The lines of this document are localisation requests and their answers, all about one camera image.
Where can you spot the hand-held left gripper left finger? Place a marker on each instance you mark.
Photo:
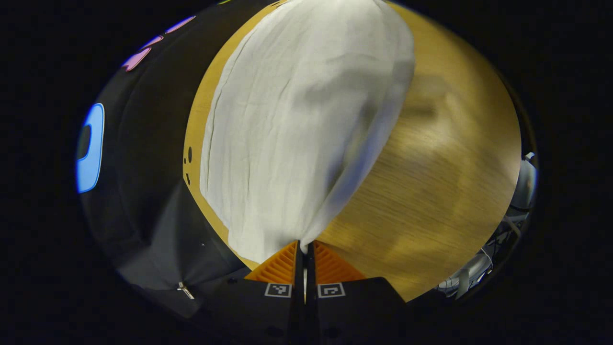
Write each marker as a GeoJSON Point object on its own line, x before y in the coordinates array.
{"type": "Point", "coordinates": [298, 287]}

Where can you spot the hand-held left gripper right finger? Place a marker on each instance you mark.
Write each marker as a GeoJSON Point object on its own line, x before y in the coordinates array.
{"type": "Point", "coordinates": [311, 297]}

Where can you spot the white jeans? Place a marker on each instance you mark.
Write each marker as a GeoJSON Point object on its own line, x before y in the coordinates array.
{"type": "Point", "coordinates": [297, 120]}

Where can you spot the silver metal clip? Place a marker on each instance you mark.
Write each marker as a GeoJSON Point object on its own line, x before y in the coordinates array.
{"type": "Point", "coordinates": [186, 290]}

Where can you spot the black backdrop cloth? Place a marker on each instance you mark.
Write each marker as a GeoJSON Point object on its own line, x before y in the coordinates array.
{"type": "Point", "coordinates": [143, 143]}

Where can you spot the white blurry object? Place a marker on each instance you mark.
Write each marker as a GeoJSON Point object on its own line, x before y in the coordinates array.
{"type": "Point", "coordinates": [524, 177]}

